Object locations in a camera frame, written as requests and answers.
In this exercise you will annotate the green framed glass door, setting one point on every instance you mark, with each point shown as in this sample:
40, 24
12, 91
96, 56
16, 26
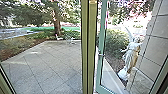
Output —
101, 33

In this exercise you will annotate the green bushes outside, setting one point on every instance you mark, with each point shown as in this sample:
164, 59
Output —
115, 41

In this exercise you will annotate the tree outside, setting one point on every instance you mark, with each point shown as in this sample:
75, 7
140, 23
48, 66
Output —
56, 20

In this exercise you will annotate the metal outdoor chair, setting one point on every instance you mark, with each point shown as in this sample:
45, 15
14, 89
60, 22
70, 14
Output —
59, 37
70, 40

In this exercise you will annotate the white angel statue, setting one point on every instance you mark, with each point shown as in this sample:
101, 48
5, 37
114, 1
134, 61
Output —
130, 56

